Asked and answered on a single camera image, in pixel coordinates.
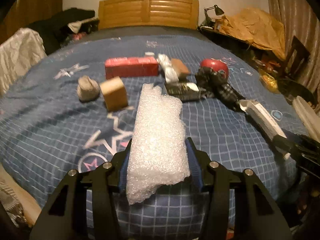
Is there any white toothpaste box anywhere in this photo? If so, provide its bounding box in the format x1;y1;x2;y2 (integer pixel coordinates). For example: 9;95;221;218
238;99;292;161

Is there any white foam packing piece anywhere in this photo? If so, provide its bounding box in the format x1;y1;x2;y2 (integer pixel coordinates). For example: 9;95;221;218
126;83;190;205

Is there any black plastic bag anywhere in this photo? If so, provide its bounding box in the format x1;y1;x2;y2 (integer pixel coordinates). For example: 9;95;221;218
195;67;246;112

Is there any tan sponge cube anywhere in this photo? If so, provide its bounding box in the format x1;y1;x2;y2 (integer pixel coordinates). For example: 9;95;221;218
100;77;128;112

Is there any white floral plastic basin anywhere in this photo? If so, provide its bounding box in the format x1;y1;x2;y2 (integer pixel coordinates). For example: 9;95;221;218
292;96;320;142

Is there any dark wooden chair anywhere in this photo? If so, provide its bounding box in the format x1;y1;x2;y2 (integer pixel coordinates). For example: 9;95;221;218
284;36;310;79

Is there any dark cluttered desk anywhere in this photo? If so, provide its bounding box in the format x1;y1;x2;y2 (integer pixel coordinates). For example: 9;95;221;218
197;25;287;79

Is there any red apple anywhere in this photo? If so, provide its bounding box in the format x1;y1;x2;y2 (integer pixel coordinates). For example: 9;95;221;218
200;58;229;80

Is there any grey rolled sock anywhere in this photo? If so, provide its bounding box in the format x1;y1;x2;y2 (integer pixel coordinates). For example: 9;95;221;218
76;75;100;102

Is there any brown patterned curtain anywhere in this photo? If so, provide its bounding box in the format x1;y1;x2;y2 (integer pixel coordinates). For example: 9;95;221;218
268;0;319;93

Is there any black white printed packet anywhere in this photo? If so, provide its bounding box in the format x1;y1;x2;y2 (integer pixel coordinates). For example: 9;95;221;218
165;82;201;102

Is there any crumpled brown paper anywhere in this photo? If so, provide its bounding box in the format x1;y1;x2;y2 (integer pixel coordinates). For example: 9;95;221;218
215;8;286;61

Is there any brown sponge block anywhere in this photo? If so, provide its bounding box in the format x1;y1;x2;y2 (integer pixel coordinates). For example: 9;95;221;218
171;59;190;79

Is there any white rolled sock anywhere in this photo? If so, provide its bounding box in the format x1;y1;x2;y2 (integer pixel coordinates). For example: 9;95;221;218
157;54;179;83

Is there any red rectangular box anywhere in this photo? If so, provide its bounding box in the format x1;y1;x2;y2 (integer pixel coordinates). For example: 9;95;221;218
105;57;159;80

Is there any black desk lamp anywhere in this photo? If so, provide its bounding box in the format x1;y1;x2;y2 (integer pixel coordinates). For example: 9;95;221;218
202;4;225;27

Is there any white silvery plastic sheet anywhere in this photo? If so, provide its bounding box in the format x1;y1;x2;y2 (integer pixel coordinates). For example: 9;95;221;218
0;28;47;95

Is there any grey bed sheet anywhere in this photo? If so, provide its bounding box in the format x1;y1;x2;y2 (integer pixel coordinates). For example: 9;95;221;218
75;26;209;43

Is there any black clothes pile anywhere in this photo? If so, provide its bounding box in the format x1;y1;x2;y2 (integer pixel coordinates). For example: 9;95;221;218
26;8;95;55

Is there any wooden bed headboard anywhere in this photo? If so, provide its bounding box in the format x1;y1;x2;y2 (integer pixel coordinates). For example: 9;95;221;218
98;0;199;30

